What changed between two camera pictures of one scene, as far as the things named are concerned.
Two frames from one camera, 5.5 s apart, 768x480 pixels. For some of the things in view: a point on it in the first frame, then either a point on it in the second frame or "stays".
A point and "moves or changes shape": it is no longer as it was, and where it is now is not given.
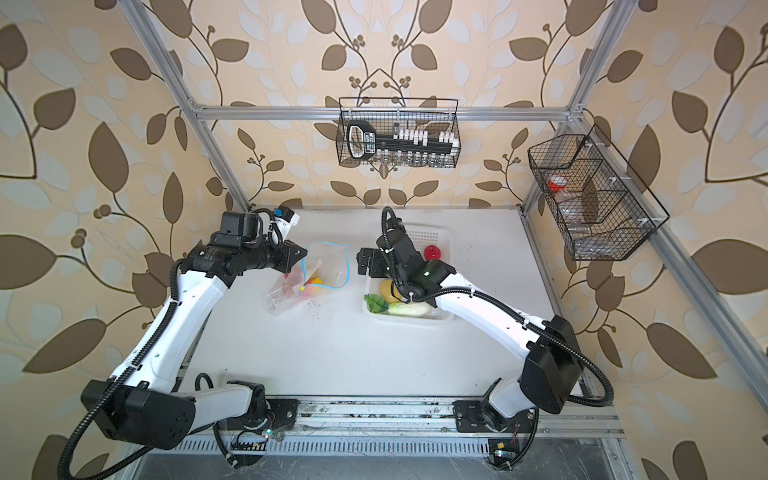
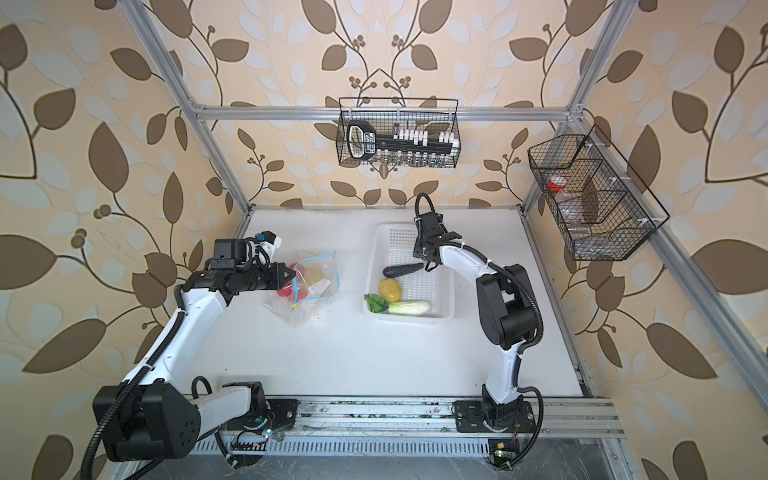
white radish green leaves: (378, 305) stays
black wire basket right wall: (606, 209) stays
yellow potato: (386, 291) stays
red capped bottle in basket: (557, 185) stays
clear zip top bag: (323, 264) moves or changes shape
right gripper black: (365, 260) → (418, 248)
